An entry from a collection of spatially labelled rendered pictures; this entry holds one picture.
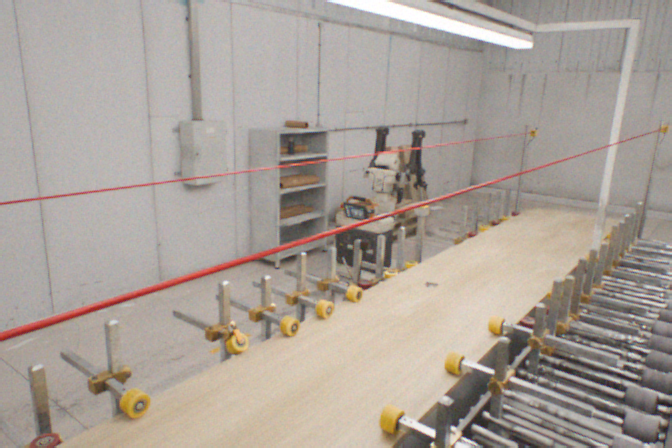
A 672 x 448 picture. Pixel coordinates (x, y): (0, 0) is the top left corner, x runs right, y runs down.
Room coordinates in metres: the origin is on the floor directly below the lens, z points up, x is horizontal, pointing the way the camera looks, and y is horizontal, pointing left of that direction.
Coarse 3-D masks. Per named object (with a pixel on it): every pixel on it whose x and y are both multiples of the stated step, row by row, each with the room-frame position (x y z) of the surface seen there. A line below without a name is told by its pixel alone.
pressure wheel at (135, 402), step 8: (128, 392) 1.47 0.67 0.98; (136, 392) 1.47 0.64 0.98; (144, 392) 1.48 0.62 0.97; (128, 400) 1.44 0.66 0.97; (136, 400) 1.45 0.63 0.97; (144, 400) 1.47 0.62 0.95; (128, 408) 1.43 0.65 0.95; (136, 408) 1.45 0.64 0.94; (144, 408) 1.47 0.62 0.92; (136, 416) 1.44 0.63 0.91
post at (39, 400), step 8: (32, 368) 1.40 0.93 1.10; (40, 368) 1.42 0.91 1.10; (32, 376) 1.40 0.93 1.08; (40, 376) 1.41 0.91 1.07; (32, 384) 1.40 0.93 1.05; (40, 384) 1.41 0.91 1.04; (32, 392) 1.41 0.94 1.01; (40, 392) 1.41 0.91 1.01; (32, 400) 1.41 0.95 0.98; (40, 400) 1.41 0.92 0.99; (32, 408) 1.42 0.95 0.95; (40, 408) 1.40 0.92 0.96; (48, 408) 1.42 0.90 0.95; (40, 416) 1.40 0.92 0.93; (48, 416) 1.42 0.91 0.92; (40, 424) 1.40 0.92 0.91; (48, 424) 1.42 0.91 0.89; (40, 432) 1.40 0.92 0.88; (48, 432) 1.42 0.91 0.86
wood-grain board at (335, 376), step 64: (448, 256) 3.28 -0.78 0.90; (512, 256) 3.33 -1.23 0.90; (576, 256) 3.38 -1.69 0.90; (320, 320) 2.22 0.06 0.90; (384, 320) 2.24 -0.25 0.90; (448, 320) 2.27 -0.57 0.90; (512, 320) 2.29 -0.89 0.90; (192, 384) 1.65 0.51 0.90; (256, 384) 1.66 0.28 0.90; (320, 384) 1.67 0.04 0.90; (384, 384) 1.69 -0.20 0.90; (448, 384) 1.70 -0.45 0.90
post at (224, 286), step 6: (222, 282) 2.00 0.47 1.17; (228, 282) 2.02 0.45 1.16; (222, 288) 2.00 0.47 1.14; (228, 288) 2.01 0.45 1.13; (222, 294) 2.00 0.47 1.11; (228, 294) 2.01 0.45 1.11; (222, 300) 2.00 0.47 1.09; (228, 300) 2.01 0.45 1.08; (222, 306) 2.00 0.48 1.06; (228, 306) 2.01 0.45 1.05; (222, 312) 2.00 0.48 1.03; (228, 312) 2.01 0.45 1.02; (222, 318) 2.00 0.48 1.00; (228, 318) 2.01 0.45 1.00; (222, 324) 2.00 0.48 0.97; (222, 342) 2.00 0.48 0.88; (222, 348) 2.00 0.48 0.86; (222, 354) 2.00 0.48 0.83; (228, 354) 2.01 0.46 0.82; (222, 360) 2.00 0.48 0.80
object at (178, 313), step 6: (174, 312) 2.15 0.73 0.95; (180, 312) 2.13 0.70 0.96; (186, 312) 2.13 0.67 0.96; (180, 318) 2.12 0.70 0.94; (186, 318) 2.09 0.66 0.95; (192, 318) 2.07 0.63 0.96; (198, 318) 2.07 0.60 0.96; (192, 324) 2.07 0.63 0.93; (198, 324) 2.04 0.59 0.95; (204, 324) 2.02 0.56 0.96; (210, 324) 2.02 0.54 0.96; (222, 330) 1.97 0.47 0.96; (222, 336) 1.94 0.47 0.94
